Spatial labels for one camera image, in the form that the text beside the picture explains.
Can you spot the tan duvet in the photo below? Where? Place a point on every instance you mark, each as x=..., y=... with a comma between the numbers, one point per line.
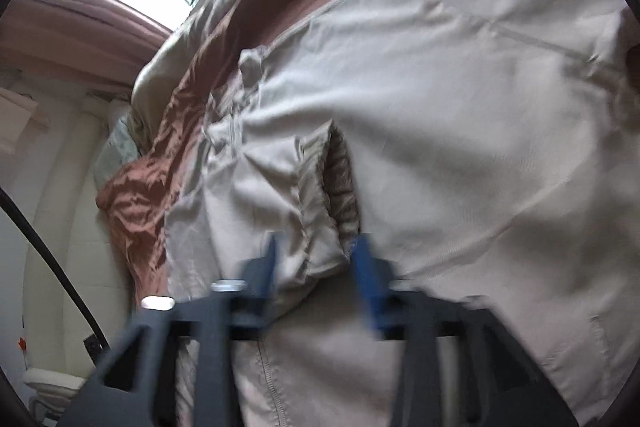
x=215, y=22

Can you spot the rust brown bed sheet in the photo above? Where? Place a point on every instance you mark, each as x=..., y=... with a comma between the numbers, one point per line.
x=145, y=197

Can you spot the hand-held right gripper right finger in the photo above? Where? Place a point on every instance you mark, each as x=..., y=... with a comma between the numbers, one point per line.
x=367, y=278

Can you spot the pale patterned pillow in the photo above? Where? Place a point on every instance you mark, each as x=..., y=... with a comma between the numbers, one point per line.
x=117, y=147

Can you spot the beige blanket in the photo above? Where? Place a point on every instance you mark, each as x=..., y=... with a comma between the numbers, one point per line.
x=425, y=132

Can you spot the cream padded headboard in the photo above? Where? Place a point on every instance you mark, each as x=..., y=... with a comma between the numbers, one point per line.
x=65, y=207

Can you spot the pink curtain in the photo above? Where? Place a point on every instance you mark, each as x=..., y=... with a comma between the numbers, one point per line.
x=75, y=32

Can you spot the white bedside table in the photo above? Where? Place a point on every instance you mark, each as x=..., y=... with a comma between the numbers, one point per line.
x=50, y=387

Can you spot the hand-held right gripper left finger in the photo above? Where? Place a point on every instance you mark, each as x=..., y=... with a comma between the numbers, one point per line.
x=270, y=268

